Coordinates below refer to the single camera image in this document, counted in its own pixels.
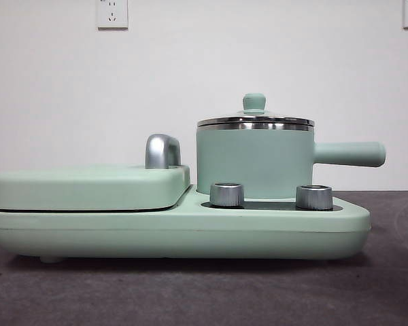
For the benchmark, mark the glass lid with green knob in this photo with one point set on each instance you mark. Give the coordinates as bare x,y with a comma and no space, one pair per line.
254,102

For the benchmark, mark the silver control knob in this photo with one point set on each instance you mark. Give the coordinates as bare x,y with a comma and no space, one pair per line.
226,195
313,197

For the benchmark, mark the green breakfast machine base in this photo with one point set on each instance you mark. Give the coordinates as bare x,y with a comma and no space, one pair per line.
190,231

